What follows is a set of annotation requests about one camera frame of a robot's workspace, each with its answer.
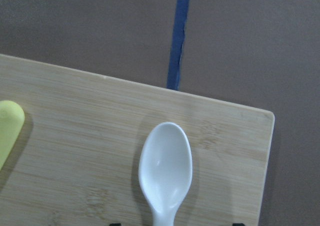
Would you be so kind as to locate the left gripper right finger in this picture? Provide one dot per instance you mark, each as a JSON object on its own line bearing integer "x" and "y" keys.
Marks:
{"x": 238, "y": 224}

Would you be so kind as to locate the white plastic spoon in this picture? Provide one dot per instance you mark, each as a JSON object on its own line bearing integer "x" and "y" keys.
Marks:
{"x": 165, "y": 171}

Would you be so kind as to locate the bamboo cutting board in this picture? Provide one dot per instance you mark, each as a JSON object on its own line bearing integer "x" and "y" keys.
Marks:
{"x": 76, "y": 159}

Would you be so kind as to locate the yellow plastic knife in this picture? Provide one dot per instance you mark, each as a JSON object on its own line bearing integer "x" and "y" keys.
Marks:
{"x": 12, "y": 118}

